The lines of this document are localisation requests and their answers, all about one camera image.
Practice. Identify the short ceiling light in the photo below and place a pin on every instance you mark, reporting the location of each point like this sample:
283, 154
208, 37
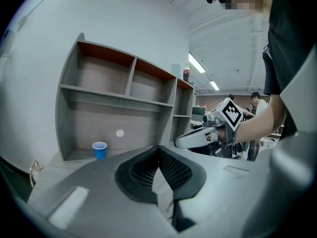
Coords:
214, 85

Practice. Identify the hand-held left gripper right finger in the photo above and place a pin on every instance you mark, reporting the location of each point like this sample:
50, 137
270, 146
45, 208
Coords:
223, 182

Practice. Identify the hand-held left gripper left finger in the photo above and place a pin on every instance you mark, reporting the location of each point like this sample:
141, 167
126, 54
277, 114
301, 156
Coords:
81, 182

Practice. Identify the white round sticker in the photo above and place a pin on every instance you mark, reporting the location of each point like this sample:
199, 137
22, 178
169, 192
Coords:
120, 133

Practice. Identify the person's black shirt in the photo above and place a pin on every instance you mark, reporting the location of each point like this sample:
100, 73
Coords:
284, 46

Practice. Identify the dark drink bottle yellow cap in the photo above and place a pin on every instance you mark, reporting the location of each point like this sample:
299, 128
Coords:
186, 74

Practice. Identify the translucent white container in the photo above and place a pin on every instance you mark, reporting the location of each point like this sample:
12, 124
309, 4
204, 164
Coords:
176, 71

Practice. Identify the long ceiling light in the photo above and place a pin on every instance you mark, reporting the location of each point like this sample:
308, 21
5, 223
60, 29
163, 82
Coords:
196, 63

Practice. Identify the blue plastic cup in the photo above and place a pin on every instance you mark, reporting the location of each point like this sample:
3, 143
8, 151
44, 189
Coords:
99, 151

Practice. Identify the black computer monitor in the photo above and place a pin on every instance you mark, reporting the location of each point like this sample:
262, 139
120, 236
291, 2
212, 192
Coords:
198, 113

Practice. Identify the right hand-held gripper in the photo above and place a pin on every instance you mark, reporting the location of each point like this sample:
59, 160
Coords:
230, 114

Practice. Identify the grey wooden shelf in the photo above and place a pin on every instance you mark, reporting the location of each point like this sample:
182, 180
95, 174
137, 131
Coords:
104, 118

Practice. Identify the person's right forearm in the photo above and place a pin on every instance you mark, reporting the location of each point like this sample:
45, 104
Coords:
262, 123

